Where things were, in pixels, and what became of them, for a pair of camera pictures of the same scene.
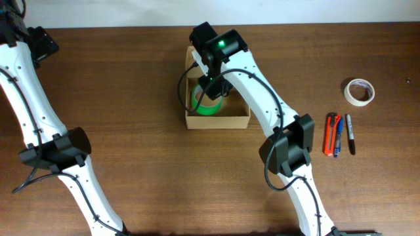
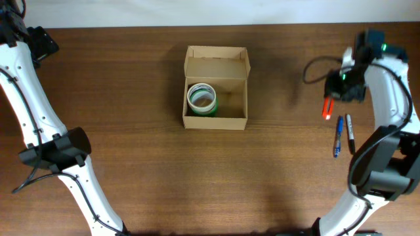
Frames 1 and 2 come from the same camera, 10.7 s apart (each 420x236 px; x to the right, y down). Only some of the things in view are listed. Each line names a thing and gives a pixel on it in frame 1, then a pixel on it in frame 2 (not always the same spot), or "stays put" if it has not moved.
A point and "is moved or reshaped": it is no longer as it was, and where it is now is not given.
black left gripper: [44, 44] stays put
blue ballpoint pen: [338, 137] stays put
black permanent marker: [350, 136] stays put
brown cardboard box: [234, 113] stays put
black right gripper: [212, 90] -> [332, 90]
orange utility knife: [331, 120] -> [327, 107]
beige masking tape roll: [369, 86] is moved or reshaped
